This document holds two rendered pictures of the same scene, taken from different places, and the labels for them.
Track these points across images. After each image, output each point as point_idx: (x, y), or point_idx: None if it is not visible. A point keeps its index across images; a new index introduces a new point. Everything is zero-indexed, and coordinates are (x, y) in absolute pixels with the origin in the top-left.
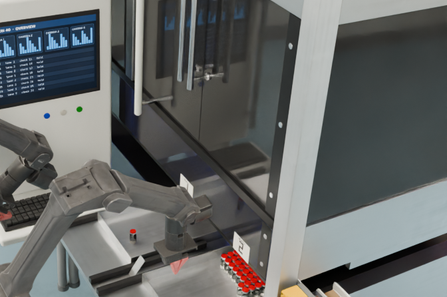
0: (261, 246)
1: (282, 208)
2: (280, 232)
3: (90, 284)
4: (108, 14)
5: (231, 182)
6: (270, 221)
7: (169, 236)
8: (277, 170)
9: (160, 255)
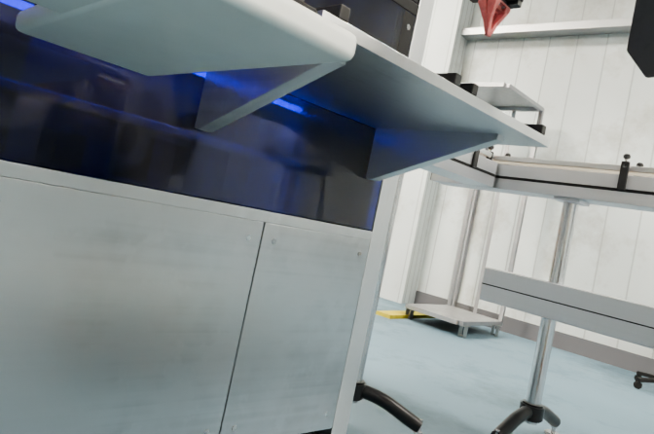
0: (401, 42)
1: None
2: (425, 15)
3: (458, 87)
4: None
5: None
6: (415, 6)
7: None
8: None
9: None
